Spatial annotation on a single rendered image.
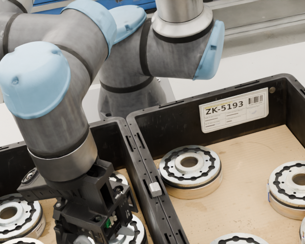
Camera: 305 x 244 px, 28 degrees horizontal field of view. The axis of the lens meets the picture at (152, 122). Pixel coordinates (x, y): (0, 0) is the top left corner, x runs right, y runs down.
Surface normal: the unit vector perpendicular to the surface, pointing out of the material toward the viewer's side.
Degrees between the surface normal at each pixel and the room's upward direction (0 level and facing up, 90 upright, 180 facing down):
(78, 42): 38
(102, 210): 97
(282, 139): 0
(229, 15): 0
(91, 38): 54
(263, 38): 0
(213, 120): 90
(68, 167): 96
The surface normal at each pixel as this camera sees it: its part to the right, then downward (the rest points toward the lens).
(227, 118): 0.25, 0.53
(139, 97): 0.35, 0.26
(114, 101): -0.52, 0.32
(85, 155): 0.80, 0.26
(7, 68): -0.19, -0.74
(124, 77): 0.06, 0.62
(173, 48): -0.36, 0.69
